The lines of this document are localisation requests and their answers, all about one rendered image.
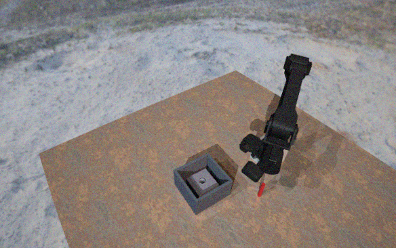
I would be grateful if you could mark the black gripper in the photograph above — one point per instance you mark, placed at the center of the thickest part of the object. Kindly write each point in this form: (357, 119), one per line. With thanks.
(251, 170)

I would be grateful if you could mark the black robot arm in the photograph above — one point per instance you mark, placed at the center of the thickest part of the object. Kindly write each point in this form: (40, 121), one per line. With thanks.
(282, 123)

